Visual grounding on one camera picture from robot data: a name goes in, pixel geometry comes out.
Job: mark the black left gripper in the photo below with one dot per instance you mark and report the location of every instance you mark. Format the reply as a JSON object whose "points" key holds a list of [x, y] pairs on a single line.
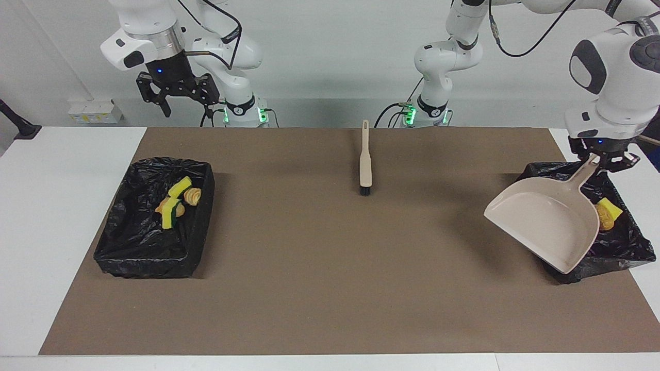
{"points": [[603, 147]]}

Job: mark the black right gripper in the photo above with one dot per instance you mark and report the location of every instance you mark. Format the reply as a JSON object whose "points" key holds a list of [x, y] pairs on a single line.
{"points": [[175, 80]]}

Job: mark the yellow green sponge piece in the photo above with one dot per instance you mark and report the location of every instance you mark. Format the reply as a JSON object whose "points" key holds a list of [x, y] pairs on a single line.
{"points": [[612, 208], [168, 216], [180, 186]]}

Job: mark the brown oval bread roll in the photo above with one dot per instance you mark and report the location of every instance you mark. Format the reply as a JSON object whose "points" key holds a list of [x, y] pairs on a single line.
{"points": [[605, 222]]}

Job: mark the beige plastic dustpan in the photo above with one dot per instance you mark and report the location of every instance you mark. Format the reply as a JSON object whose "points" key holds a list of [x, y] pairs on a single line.
{"points": [[546, 221]]}

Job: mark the orange striped bread piece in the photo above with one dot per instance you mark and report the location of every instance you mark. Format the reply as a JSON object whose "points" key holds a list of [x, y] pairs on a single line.
{"points": [[193, 196], [159, 207]]}

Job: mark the beige brush with black bristles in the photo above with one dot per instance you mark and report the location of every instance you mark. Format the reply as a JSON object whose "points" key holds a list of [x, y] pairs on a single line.
{"points": [[365, 165]]}

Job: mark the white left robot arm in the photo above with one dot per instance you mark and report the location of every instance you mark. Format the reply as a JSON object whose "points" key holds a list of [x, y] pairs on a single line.
{"points": [[619, 72]]}

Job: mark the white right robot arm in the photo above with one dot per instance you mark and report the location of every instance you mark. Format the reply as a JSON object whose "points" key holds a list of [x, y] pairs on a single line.
{"points": [[149, 26]]}

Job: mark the black bag lined bin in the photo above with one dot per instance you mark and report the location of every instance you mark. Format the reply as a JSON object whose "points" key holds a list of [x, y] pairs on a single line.
{"points": [[624, 242], [134, 237]]}

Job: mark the black stand pole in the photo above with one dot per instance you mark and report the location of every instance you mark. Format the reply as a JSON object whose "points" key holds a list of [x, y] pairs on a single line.
{"points": [[20, 126]]}

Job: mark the brown table mat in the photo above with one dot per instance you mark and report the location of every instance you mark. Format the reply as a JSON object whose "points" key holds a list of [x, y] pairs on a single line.
{"points": [[258, 309]]}

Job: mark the white wall power strip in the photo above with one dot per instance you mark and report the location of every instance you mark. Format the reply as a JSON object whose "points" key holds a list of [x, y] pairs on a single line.
{"points": [[95, 112]]}

